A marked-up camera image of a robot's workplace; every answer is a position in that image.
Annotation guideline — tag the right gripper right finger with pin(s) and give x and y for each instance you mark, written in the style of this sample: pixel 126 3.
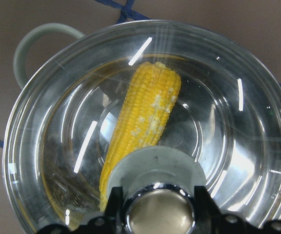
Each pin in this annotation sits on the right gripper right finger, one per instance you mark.
pixel 207 212

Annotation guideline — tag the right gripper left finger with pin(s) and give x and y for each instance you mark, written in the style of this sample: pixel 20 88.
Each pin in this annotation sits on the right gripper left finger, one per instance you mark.
pixel 114 207

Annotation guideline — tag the yellow corn cob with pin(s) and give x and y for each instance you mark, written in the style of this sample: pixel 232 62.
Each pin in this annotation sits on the yellow corn cob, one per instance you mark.
pixel 150 98

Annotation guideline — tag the glass pot lid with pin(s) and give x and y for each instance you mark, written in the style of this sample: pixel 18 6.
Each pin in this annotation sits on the glass pot lid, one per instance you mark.
pixel 204 122

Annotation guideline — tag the brown paper table cover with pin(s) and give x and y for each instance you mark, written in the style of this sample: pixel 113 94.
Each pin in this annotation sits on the brown paper table cover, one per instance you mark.
pixel 254 24

